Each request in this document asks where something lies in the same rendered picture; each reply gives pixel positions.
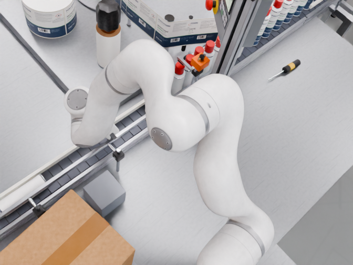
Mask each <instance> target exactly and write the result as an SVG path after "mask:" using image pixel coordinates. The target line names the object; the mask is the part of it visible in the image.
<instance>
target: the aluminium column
mask: <svg viewBox="0 0 353 265"><path fill-rule="evenodd" d="M261 1H262V0H237V1H236V4H235V7H234V9H233V13H232V16H231V18H230V21H229V24H228V26H227V29H226V32H225V35H224V38H223V40H222V43H221V47H220V49H219V52H218V55H217V57H216V60H215V63H214V66H213V69H212V71H211V74H223V75H226V76H228V77H229V76H230V74H231V72H232V69H233V67H234V65H235V62H236V60H237V58H238V55H239V53H240V51H241V48H242V46H243V44H244V41H245V39H246V37H247V34H248V31H249V30H250V27H251V24H252V22H253V20H254V17H255V15H256V13H257V10H258V8H259V6H260V3H261Z"/></svg>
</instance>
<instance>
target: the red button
mask: <svg viewBox="0 0 353 265"><path fill-rule="evenodd" d="M205 8H206V9H207V10H208V11H211V10H212V8H216V1H215V0H206V1H205Z"/></svg>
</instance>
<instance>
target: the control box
mask: <svg viewBox="0 0 353 265"><path fill-rule="evenodd" d="M215 1H216V8H212V9H213V14H214V18H215V22H216V27H217V32H218V35H219V39H220V43H222V40H223V38H224V35H225V32H226V29H227V26H228V24H229V21H230V18H231V16H232V13H233V9H234V7H235V4H236V1H237V0H235V1H234V3H233V6H232V9H231V12H230V14H228V11H227V7H226V3H225V0H224V5H225V9H226V13H227V17H228V22H227V25H226V28H225V29H224V26H223V22H222V17H221V13H220V9H219V5H220V2H221V0H215ZM272 2H273V0H262V1H261V3H260V6H259V8H258V10H257V13H256V15H255V17H254V20H253V22H252V24H251V27H250V30H249V31H248V34H247V37H246V39H245V41H244V44H243V46H242V47H252V46H253V44H254V42H255V40H256V38H257V36H258V33H259V31H260V29H261V27H262V24H263V22H264V20H265V18H266V15H267V13H268V11H269V9H270V7H271V5H272Z"/></svg>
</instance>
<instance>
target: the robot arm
mask: <svg viewBox="0 0 353 265"><path fill-rule="evenodd" d="M174 72H175V67H174V61H173V59H172V57H171V55H170V54H169V53H168V52H167V51H166V50H165V49H164V48H163V47H162V46H160V45H159V44H158V43H156V42H154V41H152V40H149V39H138V40H135V41H134V42H132V43H130V44H129V45H128V46H126V47H125V48H124V49H123V50H122V51H121V52H120V53H119V54H118V55H117V56H116V57H115V58H114V59H113V60H112V61H111V62H110V63H109V64H108V65H107V66H106V67H105V68H104V69H103V70H102V71H101V72H100V73H99V74H98V75H97V76H96V77H95V78H94V79H93V81H92V83H91V85H90V88H87V87H85V86H75V87H73V88H71V89H70V90H69V91H67V93H66V94H65V97H64V106H65V109H66V110H67V111H68V112H69V113H70V115H71V141H72V143H73V144H74V145H75V146H77V147H81V148H89V147H91V146H94V145H96V144H97V143H99V142H101V141H102V140H103V139H105V138H107V139H108V140H110V139H111V137H112V138H113V139H114V140H115V139H116V138H117V137H116V136H115V134H117V133H118V132H119V129H118V128H117V127H116V126H115V124H114V122H115V119H116V116H117V112H118V109H119V105H120V102H121V101H123V100H124V99H126V98H127V97H129V96H130V95H132V94H133V93H135V92H136V91H137V90H139V89H140V88H141V89H142V92H143V95H144V102H145V108H146V121H147V128H148V132H149V135H150V137H151V139H152V140H153V141H154V142H155V143H156V144H157V145H158V146H159V147H160V148H162V149H164V150H166V151H169V152H182V151H185V150H188V149H189V148H191V147H193V146H194V145H195V144H197V143H198V142H199V143H198V147H197V150H196V153H195V157H194V162H193V173H194V177H195V181H196V184H197V186H198V189H199V192H200V195H201V197H202V200H203V202H204V203H205V205H206V206H207V207H208V209H210V210H211V211H212V212H213V213H215V214H217V215H219V216H223V217H228V220H227V222H226V224H225V225H224V226H223V227H222V228H221V229H220V230H219V231H218V232H217V233H216V234H215V235H214V237H213V238H212V239H211V240H210V241H209V242H208V243H207V244H206V245H205V247H204V248H203V249H202V251H201V252H200V254H199V256H198V259H197V262H196V265H256V264H257V263H258V262H259V261H260V259H261V258H262V256H263V255H264V254H265V253H266V251H267V250H268V249H269V247H270V246H271V244H272V242H273V239H274V226H273V223H272V221H271V220H270V218H269V216H268V215H267V214H266V213H265V212H264V211H263V210H261V209H260V208H259V207H258V206H257V205H256V204H254V203H253V202H252V201H251V199H250V198H249V197H248V196H247V194H246V192H245V190H244V187H243V183H242V180H241V175H240V171H239V168H238V164H237V147H238V141H239V137H240V133H241V128H242V123H243V118H244V100H243V95H242V92H241V89H240V87H239V86H238V84H237V83H236V82H235V81H234V80H233V79H232V78H230V77H228V76H226V75H223V74H210V75H208V76H205V77H203V78H201V79H200V80H198V81H197V82H195V83H194V84H192V85H191V86H190V87H188V88H187V89H185V90H184V91H183V92H181V93H179V94H178V95H177V96H175V97H174V96H172V95H171V87H172V83H173V79H174Z"/></svg>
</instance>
